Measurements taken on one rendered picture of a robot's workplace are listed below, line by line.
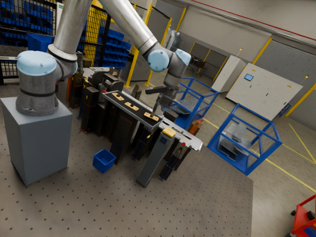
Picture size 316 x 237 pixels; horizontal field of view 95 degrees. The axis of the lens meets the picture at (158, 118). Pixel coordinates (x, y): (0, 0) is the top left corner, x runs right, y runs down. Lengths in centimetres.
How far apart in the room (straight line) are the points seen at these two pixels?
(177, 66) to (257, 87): 807
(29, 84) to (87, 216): 66
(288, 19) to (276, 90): 765
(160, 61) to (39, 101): 52
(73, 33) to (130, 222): 95
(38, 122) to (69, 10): 46
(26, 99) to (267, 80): 856
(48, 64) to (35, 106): 18
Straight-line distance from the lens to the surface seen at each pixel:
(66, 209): 96
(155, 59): 54
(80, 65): 143
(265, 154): 286
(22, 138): 81
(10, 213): 100
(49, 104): 79
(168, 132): 79
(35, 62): 72
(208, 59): 1320
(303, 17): 1548
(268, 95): 874
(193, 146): 111
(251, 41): 1514
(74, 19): 77
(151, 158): 90
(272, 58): 1475
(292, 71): 1481
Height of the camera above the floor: 157
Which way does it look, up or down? 28 degrees down
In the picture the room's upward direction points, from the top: 25 degrees clockwise
